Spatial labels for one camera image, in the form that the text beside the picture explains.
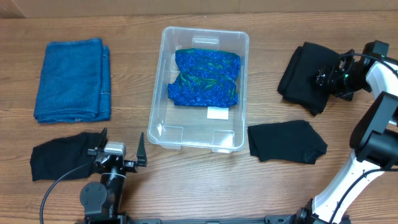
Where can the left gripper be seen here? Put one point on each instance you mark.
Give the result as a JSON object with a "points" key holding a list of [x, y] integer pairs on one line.
{"points": [[141, 155]]}

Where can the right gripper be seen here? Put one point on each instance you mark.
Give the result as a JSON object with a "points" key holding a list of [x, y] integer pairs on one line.
{"points": [[325, 78]]}

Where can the large black garment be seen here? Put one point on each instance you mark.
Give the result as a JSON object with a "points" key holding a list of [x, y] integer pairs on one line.
{"points": [[297, 84]]}

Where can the small black cloth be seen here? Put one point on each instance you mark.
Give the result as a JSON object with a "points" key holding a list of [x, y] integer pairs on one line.
{"points": [[294, 141]]}

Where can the clear plastic storage bin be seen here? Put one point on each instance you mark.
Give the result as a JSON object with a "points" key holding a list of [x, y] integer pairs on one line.
{"points": [[174, 127]]}

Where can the blue green sequin cloth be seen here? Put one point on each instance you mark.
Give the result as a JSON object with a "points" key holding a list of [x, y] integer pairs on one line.
{"points": [[206, 78]]}

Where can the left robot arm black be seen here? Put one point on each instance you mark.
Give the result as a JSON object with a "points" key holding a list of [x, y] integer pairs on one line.
{"points": [[102, 200]]}

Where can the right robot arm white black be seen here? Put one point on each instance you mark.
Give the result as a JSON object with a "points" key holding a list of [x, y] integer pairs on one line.
{"points": [[373, 145]]}

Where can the black cloth at left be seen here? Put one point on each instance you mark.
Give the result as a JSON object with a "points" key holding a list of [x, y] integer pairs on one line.
{"points": [[52, 159]]}

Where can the folded blue denim jeans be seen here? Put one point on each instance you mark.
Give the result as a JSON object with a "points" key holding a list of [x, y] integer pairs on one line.
{"points": [[75, 83]]}

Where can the white label in bin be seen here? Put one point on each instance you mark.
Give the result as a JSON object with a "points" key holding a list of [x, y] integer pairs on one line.
{"points": [[217, 113]]}

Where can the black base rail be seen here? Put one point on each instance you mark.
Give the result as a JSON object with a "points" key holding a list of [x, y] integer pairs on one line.
{"points": [[269, 219]]}

